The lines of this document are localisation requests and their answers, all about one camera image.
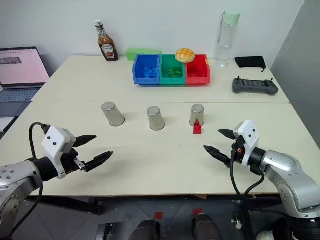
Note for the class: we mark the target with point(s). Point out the green toy bricks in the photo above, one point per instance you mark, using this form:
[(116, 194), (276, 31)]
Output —
[(174, 72)]

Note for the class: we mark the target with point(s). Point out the clear bottle with green lid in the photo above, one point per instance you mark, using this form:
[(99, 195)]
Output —
[(226, 42)]

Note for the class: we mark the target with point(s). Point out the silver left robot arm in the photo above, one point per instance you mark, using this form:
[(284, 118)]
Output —
[(15, 175)]

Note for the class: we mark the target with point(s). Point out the golden bread bun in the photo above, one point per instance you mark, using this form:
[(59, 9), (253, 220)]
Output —
[(185, 55)]

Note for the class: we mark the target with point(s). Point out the black table frame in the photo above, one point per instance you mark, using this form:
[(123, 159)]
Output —
[(75, 203)]

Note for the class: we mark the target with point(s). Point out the open laptop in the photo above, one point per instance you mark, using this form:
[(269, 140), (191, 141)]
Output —
[(22, 67)]

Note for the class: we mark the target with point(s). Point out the red plastic bin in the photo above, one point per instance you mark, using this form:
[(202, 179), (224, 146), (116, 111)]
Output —
[(197, 81)]

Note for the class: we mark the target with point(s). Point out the black cloth pouch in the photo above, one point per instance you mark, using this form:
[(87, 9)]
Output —
[(250, 62)]

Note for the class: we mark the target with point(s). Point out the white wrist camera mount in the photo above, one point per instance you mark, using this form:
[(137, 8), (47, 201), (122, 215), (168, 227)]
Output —
[(250, 135), (52, 141)]

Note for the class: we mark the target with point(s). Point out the upturned steel cup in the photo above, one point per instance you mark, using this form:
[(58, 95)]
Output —
[(155, 120), (197, 112), (113, 116)]

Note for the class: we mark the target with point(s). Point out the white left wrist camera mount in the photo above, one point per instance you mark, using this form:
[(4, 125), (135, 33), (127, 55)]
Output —
[(52, 141)]

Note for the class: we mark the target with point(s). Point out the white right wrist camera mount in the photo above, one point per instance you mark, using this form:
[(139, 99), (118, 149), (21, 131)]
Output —
[(250, 135)]

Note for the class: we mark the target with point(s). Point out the green plastic bin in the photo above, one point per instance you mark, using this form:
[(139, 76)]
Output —
[(172, 80)]

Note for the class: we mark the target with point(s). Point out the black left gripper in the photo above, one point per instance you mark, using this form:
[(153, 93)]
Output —
[(71, 161)]

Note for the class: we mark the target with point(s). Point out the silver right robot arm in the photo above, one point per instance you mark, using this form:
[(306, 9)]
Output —
[(282, 162)]

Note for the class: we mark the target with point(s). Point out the blue toy bricks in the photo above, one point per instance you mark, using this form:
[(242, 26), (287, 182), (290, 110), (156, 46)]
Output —
[(150, 72)]

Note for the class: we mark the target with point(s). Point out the grey handheld controller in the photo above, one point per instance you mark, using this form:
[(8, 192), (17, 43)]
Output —
[(255, 86)]

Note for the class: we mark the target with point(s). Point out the light green box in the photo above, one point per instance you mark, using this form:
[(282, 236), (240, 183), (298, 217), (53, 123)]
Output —
[(140, 52)]

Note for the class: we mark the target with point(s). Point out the blue plastic bin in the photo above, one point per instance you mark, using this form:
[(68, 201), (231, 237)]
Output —
[(136, 72)]

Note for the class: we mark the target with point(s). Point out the small yellow block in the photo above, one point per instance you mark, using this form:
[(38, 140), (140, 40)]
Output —
[(207, 61)]

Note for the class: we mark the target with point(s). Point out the dark rounded shape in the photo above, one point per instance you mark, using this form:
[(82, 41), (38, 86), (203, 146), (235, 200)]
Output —
[(206, 227), (146, 230)]

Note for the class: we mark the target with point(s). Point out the red toy brick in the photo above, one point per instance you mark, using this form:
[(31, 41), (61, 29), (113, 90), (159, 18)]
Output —
[(197, 130)]

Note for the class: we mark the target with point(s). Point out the ketchup bottle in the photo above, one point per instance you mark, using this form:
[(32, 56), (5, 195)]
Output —
[(108, 48)]

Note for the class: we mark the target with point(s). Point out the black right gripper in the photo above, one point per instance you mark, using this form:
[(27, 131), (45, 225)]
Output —
[(237, 155)]

